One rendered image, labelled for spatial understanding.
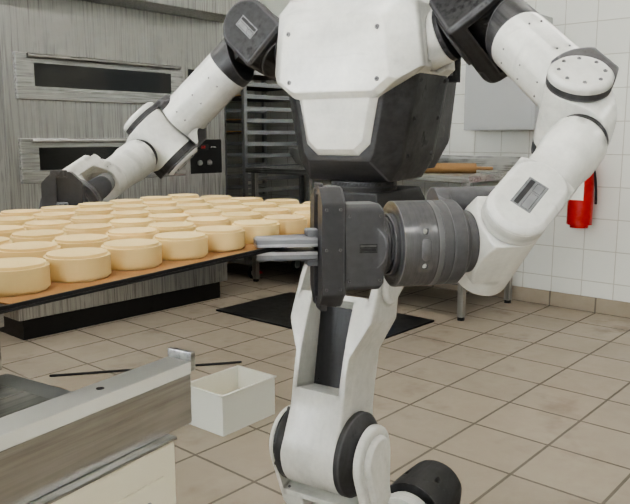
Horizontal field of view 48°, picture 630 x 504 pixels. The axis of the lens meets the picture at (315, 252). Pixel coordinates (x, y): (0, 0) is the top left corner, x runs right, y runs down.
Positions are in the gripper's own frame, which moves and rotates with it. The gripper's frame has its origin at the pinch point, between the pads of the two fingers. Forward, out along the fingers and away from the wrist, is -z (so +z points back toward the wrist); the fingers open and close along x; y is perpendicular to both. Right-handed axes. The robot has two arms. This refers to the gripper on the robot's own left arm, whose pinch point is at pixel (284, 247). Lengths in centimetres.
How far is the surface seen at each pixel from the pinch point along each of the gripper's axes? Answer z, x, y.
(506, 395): 133, -99, -201
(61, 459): -20.0, -13.6, 14.2
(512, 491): 94, -99, -123
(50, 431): -20.6, -11.1, 14.8
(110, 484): -16.7, -17.1, 12.1
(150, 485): -13.6, -19.0, 9.2
